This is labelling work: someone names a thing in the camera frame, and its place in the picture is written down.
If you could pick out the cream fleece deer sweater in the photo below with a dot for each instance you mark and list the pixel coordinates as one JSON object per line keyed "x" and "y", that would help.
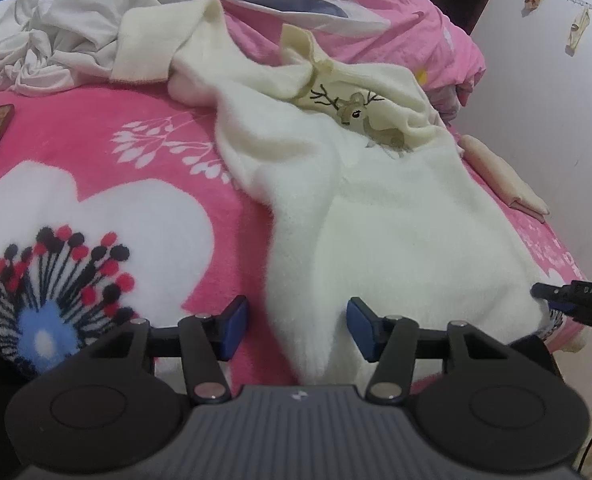
{"x": 400, "y": 230}

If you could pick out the pink floral duvet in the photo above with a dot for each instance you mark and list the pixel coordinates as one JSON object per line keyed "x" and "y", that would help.
{"x": 375, "y": 15}

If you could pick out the pink floral fleece blanket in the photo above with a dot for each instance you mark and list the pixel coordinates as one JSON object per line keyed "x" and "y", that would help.
{"x": 51, "y": 125}

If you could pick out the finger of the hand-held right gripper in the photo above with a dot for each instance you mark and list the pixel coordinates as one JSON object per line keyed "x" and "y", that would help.
{"x": 550, "y": 294}

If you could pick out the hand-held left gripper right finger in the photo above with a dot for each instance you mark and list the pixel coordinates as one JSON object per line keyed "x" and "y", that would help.
{"x": 359, "y": 331}

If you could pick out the white shirt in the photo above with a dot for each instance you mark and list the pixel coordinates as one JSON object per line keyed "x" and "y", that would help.
{"x": 76, "y": 20}

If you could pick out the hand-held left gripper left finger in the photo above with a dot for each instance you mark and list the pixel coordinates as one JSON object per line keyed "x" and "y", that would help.
{"x": 236, "y": 331}

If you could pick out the beige pillow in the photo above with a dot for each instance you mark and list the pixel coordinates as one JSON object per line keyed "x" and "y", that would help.
{"x": 500, "y": 175}

